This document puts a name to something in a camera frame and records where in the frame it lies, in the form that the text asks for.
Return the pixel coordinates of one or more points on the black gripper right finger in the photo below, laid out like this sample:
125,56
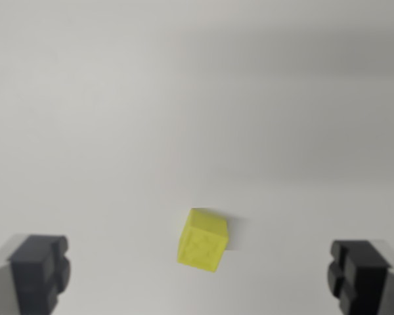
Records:
364,279

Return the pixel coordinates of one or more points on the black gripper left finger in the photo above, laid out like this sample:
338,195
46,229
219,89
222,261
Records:
33,275

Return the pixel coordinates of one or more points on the yellow cube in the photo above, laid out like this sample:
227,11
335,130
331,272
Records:
202,243

